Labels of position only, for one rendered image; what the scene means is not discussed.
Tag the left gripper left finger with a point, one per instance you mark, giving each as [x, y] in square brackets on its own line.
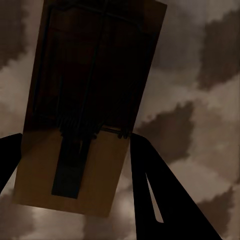
[10, 156]

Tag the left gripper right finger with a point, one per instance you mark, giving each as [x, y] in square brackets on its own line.
[183, 220]

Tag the mousetrap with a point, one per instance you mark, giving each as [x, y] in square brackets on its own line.
[90, 69]

